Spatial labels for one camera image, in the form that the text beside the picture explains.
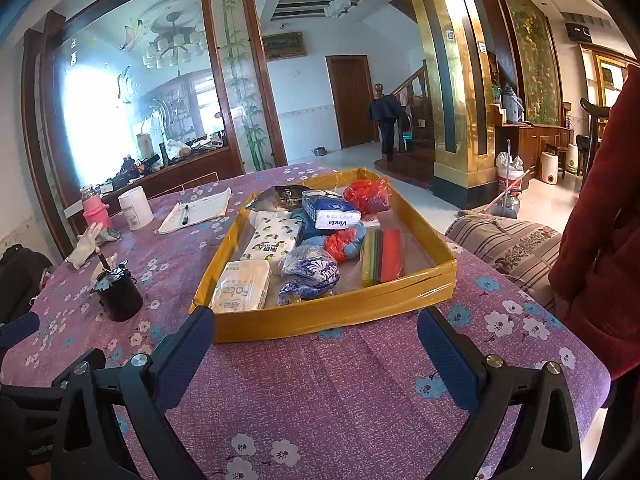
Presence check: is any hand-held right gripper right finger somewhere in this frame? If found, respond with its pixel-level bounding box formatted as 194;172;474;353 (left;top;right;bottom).
416;306;584;480

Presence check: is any wooden cabinet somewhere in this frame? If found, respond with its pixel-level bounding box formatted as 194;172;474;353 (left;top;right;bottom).
487;102;576;187

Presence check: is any blue white plastic tissue bag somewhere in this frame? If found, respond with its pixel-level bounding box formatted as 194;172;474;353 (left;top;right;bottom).
280;244;342;292

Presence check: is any mop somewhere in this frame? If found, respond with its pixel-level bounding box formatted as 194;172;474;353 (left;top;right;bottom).
459;139;532;222

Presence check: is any large green gold painting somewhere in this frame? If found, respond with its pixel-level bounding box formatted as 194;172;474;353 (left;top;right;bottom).
494;0;564;127

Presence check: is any dark snack bag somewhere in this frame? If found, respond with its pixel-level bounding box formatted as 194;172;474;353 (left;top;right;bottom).
245;184;315;212

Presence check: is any golden pillar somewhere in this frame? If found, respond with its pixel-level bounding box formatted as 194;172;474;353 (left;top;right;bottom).
402;0;497;212

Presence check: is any wood framed glass partition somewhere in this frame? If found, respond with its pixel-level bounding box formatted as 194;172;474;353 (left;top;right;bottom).
22;0;289;257

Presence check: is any open white notebook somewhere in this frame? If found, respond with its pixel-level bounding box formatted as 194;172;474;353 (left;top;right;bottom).
154;189;232;236

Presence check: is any blue white tissue pack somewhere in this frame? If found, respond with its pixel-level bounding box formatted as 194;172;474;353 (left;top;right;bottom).
301;189;362;232

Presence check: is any person in dark clothes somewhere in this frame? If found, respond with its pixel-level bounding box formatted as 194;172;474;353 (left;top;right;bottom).
370;94;402;156

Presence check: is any black cup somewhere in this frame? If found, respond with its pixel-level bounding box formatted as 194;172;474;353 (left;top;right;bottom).
92;252;145;323

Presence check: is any silver thermos flask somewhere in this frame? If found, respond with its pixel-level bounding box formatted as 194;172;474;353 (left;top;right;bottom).
502;85;524;125

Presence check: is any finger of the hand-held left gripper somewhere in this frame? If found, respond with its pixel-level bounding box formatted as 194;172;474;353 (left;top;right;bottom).
49;346;107;387
0;311;42;352

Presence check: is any red plastic bag bundle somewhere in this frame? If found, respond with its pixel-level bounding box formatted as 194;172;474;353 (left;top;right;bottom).
344;177;397;217

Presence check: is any gold framed picture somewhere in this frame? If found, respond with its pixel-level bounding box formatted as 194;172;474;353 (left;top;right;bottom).
595;54;632;107

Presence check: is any wooden door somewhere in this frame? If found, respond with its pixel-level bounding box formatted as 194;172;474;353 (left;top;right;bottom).
326;55;379;150

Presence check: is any white ceiling lamp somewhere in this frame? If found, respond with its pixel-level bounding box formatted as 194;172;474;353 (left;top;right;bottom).
324;0;362;19

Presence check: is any brown striped sofa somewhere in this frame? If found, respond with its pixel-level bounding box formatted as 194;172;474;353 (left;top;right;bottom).
444;214;567;312

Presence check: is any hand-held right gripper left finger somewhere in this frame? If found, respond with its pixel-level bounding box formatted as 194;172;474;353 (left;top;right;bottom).
49;305;217;480

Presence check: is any glass chandelier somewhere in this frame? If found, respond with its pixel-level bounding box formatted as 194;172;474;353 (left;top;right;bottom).
142;12;207;72

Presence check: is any framed wall picture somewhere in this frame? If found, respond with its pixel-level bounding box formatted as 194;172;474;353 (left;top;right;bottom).
262;31;307;59

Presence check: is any wooden staircase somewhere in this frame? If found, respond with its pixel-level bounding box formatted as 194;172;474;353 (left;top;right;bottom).
375;59;437;187

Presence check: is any white work glove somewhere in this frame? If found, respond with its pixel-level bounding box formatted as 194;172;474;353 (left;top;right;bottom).
65;222;122;269

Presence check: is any dark wooden chair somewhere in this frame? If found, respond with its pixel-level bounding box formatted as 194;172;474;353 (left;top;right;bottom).
575;97;612;177

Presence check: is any lemon print tissue pack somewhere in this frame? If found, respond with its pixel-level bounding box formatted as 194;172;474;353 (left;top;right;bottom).
240;210;302;263

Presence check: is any small blue plastic bag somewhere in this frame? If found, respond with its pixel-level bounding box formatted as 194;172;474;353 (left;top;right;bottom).
277;281;313;309

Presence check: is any yellow taped tray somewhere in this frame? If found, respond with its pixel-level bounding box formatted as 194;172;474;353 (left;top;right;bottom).
189;166;458;345

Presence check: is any white plastic cup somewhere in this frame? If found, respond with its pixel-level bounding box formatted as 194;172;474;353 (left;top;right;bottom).
118;186;155;232

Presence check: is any cream tissue pack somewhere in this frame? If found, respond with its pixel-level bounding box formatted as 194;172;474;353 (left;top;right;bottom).
210;260;273;312

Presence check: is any black bag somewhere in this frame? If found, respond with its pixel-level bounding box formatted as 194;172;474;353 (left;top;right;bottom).
0;244;54;327

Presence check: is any blue cloth with red wrap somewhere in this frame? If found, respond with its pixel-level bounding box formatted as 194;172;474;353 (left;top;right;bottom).
324;226;367;264

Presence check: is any white humidifier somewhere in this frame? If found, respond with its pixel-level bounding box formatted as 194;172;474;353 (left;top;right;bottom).
539;152;566;184

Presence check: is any wooden sideboard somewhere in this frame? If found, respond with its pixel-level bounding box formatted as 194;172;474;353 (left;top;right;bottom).
100;145;247;202

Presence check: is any black wall speaker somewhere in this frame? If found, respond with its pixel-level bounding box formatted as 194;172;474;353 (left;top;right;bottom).
565;22;594;44

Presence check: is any pink water bottle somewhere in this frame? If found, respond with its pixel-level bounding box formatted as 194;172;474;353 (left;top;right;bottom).
80;185;113;233

